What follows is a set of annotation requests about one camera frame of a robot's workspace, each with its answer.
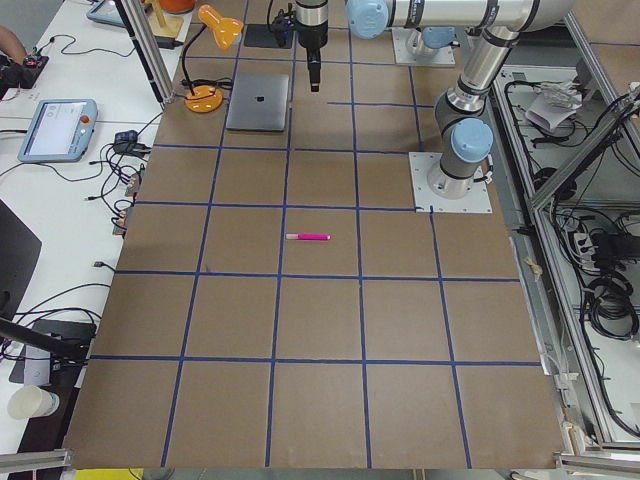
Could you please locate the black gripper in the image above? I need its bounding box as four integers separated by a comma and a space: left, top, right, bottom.
297, 21, 328, 92

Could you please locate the pink highlighter pen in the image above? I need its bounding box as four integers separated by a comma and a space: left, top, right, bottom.
285, 232, 331, 241

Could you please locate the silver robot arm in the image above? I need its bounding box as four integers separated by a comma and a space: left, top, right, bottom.
346, 0, 574, 200
295, 0, 328, 93

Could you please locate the black mousepad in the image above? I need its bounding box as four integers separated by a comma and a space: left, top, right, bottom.
243, 24, 293, 49

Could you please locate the silver closed laptop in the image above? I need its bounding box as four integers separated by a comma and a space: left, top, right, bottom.
226, 72, 289, 132

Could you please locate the orange desk lamp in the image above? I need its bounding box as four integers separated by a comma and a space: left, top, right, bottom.
180, 4, 246, 114

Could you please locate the orange cylindrical container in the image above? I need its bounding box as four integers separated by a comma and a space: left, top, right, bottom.
159, 0, 196, 14

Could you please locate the wooden stand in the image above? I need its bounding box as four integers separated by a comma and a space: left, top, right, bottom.
146, 0, 184, 39

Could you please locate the blue teach pendant tablet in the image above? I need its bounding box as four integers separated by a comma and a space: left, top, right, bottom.
17, 99, 98, 163

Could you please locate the white paper cup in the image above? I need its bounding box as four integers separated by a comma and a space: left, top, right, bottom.
7, 385, 60, 420

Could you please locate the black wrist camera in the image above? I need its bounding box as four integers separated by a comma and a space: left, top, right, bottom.
267, 9, 295, 48

